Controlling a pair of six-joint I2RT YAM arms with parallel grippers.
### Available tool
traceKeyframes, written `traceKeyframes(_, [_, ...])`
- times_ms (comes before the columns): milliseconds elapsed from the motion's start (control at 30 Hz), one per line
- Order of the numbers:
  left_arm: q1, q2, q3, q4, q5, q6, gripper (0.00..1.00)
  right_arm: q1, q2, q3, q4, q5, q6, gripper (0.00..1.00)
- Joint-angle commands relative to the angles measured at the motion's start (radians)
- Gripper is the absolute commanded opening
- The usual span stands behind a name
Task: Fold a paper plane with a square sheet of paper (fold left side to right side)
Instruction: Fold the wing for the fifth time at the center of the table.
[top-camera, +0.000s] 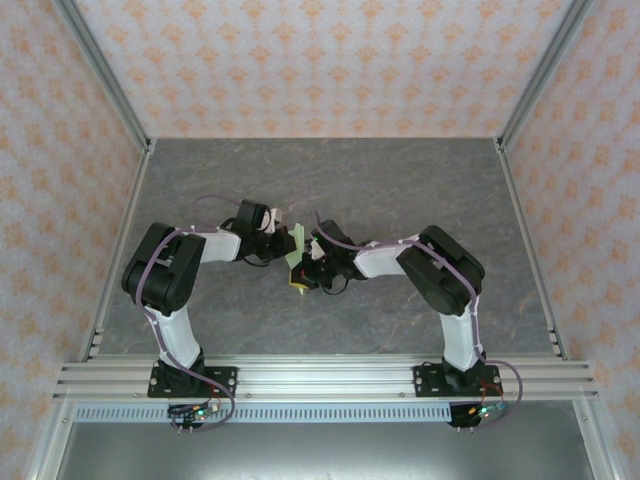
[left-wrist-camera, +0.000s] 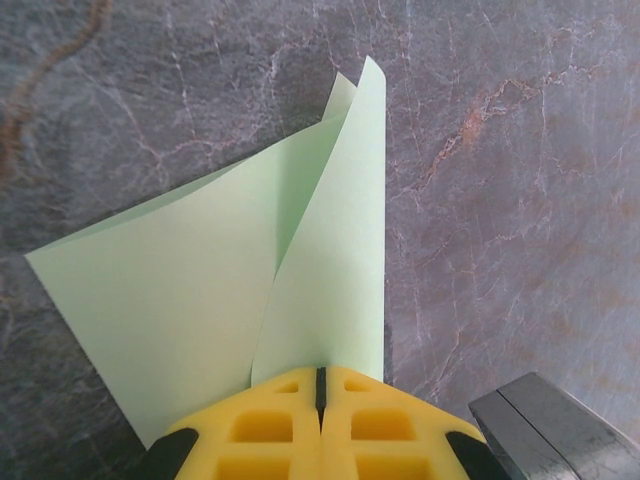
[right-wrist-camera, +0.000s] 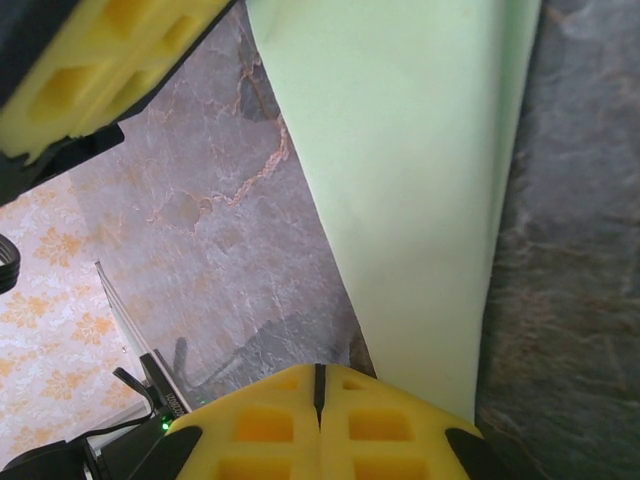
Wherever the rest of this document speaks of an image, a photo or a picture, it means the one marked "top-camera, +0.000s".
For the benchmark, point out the light green paper sheet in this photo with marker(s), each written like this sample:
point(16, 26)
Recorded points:
point(299, 235)

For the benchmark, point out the aluminium table edge rail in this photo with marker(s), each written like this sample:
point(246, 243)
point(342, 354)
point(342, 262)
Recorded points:
point(136, 192)
point(517, 200)

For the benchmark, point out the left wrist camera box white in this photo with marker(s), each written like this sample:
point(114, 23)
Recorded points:
point(273, 220)

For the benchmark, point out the aluminium mounting rail beam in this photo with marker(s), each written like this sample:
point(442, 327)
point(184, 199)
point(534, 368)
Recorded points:
point(325, 380)

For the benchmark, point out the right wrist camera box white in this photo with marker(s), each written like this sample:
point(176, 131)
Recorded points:
point(316, 252)

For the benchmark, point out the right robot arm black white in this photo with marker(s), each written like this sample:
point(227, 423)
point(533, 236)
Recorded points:
point(445, 280)

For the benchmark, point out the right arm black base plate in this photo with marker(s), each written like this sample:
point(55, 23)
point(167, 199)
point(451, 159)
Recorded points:
point(425, 382)

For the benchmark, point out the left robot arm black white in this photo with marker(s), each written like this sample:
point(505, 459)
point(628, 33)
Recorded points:
point(165, 280)

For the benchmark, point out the aluminium frame post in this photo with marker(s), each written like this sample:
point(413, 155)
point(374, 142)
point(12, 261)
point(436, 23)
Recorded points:
point(100, 65)
point(545, 65)

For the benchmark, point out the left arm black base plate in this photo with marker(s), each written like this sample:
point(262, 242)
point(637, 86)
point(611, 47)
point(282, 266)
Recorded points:
point(225, 380)

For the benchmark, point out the grey metal shelf sheet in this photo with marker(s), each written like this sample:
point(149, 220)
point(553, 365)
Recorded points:
point(325, 455)

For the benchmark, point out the aluminium lower frame bar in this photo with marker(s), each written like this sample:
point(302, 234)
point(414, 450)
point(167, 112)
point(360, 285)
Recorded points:
point(595, 440)
point(50, 445)

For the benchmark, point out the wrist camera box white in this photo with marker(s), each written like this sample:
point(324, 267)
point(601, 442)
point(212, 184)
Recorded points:
point(273, 220)
point(316, 252)

